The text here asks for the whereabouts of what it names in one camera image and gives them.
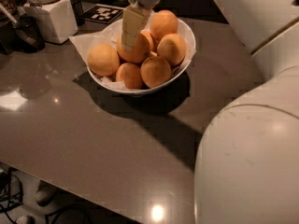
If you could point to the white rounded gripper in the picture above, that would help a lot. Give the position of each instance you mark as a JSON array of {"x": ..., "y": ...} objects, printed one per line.
[{"x": 134, "y": 18}]

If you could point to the orange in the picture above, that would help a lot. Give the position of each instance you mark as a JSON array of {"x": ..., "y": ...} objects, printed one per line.
[
  {"x": 172, "y": 47},
  {"x": 139, "y": 52},
  {"x": 163, "y": 23},
  {"x": 103, "y": 60},
  {"x": 130, "y": 74},
  {"x": 155, "y": 71}
]

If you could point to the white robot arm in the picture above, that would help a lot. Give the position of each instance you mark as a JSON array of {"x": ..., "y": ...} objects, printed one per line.
[{"x": 247, "y": 164}]

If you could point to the white paper bowl liner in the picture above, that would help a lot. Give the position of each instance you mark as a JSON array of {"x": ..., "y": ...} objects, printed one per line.
[{"x": 93, "y": 39}]

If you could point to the white ceramic bowl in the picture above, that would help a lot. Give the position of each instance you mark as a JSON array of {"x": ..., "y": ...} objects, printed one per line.
[{"x": 141, "y": 90}]

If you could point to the black white marker tile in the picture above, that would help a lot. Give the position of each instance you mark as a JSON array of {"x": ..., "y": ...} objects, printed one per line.
[{"x": 102, "y": 13}]

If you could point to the dark cup behind canister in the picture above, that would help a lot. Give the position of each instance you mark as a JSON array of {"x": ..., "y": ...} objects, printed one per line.
[{"x": 78, "y": 11}]

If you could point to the white square canister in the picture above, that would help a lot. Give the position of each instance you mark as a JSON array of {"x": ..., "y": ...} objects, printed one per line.
[{"x": 56, "y": 22}]

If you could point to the grey shoe under table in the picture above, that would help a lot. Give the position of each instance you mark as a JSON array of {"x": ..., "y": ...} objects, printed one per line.
[{"x": 45, "y": 193}]

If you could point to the black pan with handle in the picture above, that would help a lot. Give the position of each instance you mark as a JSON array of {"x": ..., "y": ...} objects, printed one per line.
[{"x": 29, "y": 37}]

